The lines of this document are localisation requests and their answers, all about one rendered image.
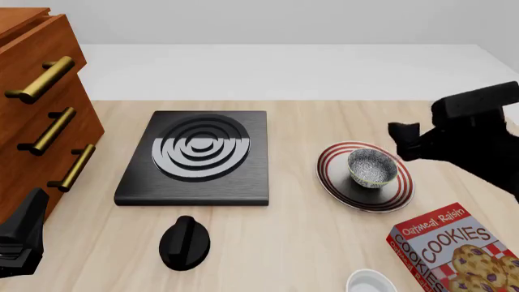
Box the wooden drawer, mid-sized front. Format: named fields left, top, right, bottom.
left=0, top=62, right=105, bottom=173

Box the speckled patterned bowl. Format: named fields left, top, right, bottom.
left=347, top=148, right=398, bottom=190

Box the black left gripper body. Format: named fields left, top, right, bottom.
left=0, top=235, right=45, bottom=278

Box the white ramekin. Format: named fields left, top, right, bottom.
left=345, top=268, right=397, bottom=292

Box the round black stove knob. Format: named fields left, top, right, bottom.
left=158, top=214, right=212, bottom=272

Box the brass drawer handle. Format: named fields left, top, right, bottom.
left=4, top=56, right=76, bottom=105
left=46, top=144, right=97, bottom=193
left=16, top=106, right=78, bottom=157

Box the red oatmeal raisin cookies box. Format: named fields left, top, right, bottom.
left=385, top=202, right=519, bottom=292

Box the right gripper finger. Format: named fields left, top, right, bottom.
left=387, top=122, right=411, bottom=162

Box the wooden drawer, largest front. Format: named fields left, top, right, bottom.
left=0, top=13, right=88, bottom=106

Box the plate with red rings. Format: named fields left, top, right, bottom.
left=315, top=140, right=416, bottom=213

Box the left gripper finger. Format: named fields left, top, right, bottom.
left=0, top=187, right=50, bottom=245

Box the flat black stove plate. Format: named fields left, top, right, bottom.
left=114, top=109, right=271, bottom=207

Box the wooden drawer, smallest front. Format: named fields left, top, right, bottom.
left=0, top=129, right=105, bottom=225

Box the wooden cabinet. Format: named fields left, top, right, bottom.
left=0, top=7, right=105, bottom=225

